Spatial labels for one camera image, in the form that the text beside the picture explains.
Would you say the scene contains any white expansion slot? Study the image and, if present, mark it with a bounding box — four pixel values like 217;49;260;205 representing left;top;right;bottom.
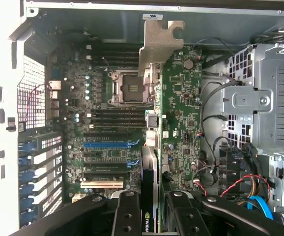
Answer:
80;180;125;189

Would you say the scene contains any green motherboard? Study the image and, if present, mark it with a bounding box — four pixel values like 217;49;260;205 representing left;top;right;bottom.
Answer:
46;44;204;205

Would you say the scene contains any CPU socket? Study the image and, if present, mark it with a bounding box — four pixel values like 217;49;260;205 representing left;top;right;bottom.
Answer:
107;68;155;107

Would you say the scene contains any silver drive cage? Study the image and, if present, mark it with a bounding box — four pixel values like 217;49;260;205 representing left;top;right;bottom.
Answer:
220;43;284;222

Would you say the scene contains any black PC case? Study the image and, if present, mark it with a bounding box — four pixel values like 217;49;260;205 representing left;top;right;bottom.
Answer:
0;0;284;236

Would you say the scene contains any blue disk wire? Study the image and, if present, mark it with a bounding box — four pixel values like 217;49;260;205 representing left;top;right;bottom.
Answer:
247;195;275;221

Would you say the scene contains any red black twisted wire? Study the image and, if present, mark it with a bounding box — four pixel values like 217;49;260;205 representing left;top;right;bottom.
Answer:
219;174;272;198

